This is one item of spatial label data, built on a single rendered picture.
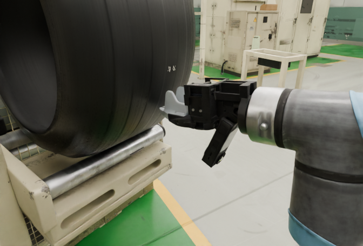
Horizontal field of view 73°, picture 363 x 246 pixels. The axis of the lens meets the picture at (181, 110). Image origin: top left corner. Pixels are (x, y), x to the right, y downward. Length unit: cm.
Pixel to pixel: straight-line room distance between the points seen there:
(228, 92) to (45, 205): 37
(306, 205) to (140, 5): 37
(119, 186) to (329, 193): 44
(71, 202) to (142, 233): 110
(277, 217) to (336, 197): 147
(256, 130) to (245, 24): 457
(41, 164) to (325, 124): 75
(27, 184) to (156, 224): 124
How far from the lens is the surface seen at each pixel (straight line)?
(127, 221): 172
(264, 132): 37
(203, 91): 41
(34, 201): 51
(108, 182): 61
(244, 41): 494
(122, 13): 40
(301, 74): 299
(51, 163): 85
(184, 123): 44
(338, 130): 34
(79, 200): 58
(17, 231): 67
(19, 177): 55
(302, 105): 35
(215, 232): 165
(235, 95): 40
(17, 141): 80
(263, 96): 37
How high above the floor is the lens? 123
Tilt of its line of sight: 22 degrees down
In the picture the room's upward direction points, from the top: straight up
